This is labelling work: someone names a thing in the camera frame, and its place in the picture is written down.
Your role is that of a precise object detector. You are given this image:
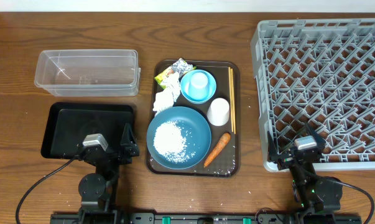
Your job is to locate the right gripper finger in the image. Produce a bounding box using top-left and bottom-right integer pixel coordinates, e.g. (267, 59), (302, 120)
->
(305, 123), (326, 149)
(267, 131), (278, 162)

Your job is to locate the pile of white rice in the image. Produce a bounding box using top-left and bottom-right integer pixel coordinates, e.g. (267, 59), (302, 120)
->
(153, 121), (196, 164)

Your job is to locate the white pink cup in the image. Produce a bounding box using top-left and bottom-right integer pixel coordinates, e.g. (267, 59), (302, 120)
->
(206, 98), (230, 126)

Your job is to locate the large blue plate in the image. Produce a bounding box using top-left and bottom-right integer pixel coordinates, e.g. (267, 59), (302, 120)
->
(146, 106), (212, 170)

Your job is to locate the light blue bowl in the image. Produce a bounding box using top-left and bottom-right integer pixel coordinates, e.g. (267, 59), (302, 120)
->
(180, 70), (217, 104)

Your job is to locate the light blue cup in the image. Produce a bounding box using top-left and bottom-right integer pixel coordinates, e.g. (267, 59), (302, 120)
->
(188, 72), (208, 101)

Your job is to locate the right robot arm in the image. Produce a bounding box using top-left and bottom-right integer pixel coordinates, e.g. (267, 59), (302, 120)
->
(267, 124), (342, 223)

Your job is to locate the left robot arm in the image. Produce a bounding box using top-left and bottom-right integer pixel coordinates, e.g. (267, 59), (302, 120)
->
(76, 123), (139, 223)

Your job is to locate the black waste tray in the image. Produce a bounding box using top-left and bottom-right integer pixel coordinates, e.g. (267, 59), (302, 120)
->
(41, 102), (134, 159)

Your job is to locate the grey dishwasher rack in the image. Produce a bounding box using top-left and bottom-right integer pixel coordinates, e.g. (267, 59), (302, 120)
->
(251, 18), (375, 171)

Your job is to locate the orange carrot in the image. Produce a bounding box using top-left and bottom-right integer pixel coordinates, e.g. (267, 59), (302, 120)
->
(203, 133), (231, 167)

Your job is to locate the crumpled white napkin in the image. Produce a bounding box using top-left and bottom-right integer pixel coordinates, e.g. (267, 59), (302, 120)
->
(153, 72), (181, 115)

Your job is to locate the brown serving tray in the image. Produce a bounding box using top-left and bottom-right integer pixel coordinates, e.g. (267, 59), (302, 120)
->
(146, 60), (241, 177)

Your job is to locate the clear plastic bin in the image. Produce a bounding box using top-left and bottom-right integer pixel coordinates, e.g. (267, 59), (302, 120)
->
(34, 49), (141, 97)

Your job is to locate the foil snack wrapper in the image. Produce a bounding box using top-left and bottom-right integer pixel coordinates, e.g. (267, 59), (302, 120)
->
(154, 58), (197, 89)

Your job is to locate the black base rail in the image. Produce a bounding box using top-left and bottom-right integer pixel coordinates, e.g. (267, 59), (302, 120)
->
(49, 212), (362, 224)

